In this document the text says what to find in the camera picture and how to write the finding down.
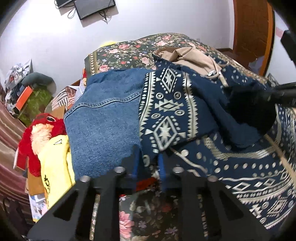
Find navy patterned garment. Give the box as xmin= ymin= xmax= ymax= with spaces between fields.
xmin=139 ymin=56 xmax=295 ymax=232

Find striped curtain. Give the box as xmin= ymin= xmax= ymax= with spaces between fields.
xmin=0 ymin=88 xmax=34 ymax=224

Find brown wooden door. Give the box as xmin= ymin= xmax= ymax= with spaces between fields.
xmin=233 ymin=0 xmax=275 ymax=76

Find red garment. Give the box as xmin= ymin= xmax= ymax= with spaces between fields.
xmin=135 ymin=177 xmax=159 ymax=192

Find red plush toy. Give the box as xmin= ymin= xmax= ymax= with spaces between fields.
xmin=16 ymin=113 xmax=66 ymax=177

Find blue denim jeans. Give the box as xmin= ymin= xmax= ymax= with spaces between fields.
xmin=64 ymin=68 xmax=150 ymax=179

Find beige garment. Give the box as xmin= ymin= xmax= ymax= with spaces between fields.
xmin=152 ymin=47 xmax=229 ymax=87

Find green patterned cloth pile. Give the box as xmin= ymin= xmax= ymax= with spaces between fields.
xmin=17 ymin=87 xmax=53 ymax=127

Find orange box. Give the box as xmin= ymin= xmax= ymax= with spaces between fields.
xmin=15 ymin=86 xmax=33 ymax=111

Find grey cushion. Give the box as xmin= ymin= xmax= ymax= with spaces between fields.
xmin=22 ymin=72 xmax=57 ymax=94

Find floral bedspread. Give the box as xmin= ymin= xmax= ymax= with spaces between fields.
xmin=83 ymin=33 xmax=267 ymax=84

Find small black wall monitor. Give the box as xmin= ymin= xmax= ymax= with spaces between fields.
xmin=74 ymin=0 xmax=115 ymax=20

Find black wall television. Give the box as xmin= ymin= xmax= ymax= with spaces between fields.
xmin=54 ymin=0 xmax=72 ymax=9

